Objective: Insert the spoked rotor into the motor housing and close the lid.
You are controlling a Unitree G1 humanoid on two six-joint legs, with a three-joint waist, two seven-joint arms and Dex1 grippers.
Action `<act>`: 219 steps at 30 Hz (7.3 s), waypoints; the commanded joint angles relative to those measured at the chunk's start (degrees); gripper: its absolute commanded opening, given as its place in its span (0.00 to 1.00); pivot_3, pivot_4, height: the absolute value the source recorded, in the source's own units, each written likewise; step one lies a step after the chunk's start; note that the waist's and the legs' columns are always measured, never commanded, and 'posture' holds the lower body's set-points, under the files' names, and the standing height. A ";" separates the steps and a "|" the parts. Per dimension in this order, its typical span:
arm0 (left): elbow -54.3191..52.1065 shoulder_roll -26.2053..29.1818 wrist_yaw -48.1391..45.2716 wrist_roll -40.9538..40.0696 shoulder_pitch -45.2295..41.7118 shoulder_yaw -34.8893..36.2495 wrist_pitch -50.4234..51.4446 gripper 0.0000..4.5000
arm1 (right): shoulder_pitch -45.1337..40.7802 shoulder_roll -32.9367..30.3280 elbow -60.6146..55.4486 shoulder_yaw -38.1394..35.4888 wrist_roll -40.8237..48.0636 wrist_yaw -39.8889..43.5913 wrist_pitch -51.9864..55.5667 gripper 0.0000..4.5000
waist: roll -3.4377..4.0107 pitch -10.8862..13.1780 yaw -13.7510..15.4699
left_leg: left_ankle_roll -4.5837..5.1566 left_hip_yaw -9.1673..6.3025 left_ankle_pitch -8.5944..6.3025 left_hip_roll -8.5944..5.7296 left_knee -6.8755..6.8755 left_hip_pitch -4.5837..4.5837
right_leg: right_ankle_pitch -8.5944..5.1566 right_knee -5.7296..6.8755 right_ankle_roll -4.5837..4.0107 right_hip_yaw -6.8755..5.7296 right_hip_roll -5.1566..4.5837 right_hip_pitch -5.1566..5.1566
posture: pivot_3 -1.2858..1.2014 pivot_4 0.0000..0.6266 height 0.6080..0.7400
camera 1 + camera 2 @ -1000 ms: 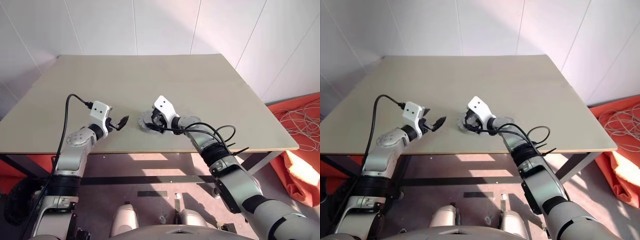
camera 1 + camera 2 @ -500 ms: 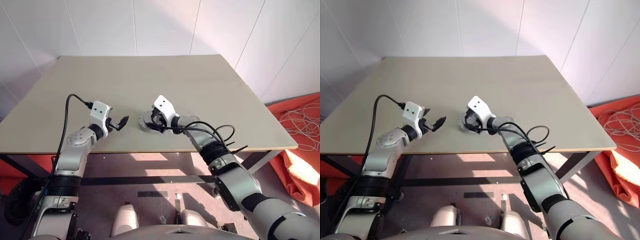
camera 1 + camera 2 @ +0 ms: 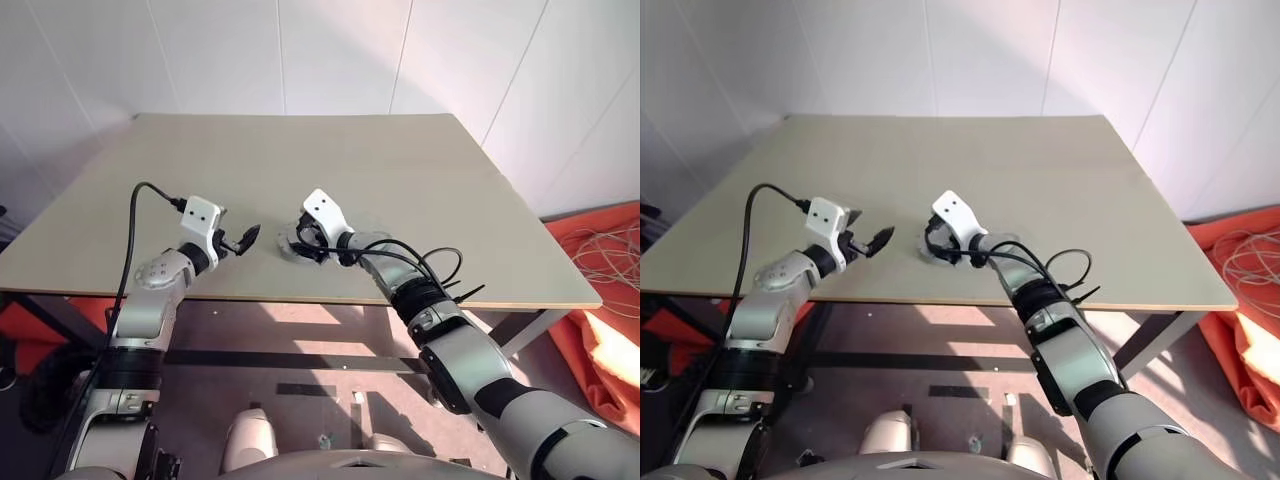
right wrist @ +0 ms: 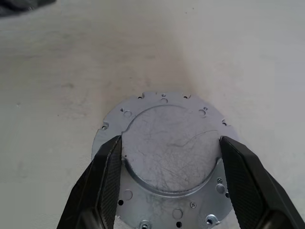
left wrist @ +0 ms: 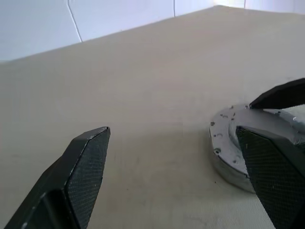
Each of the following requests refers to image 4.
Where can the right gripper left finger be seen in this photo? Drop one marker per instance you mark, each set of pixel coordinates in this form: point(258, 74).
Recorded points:
point(95, 190)

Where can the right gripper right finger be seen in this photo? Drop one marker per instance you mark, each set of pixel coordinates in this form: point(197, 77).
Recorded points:
point(252, 190)

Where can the round dark disc part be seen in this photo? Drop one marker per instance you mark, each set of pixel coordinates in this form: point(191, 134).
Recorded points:
point(166, 148)

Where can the dark blurred shape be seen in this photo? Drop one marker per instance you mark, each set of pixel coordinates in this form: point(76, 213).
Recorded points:
point(12, 6)

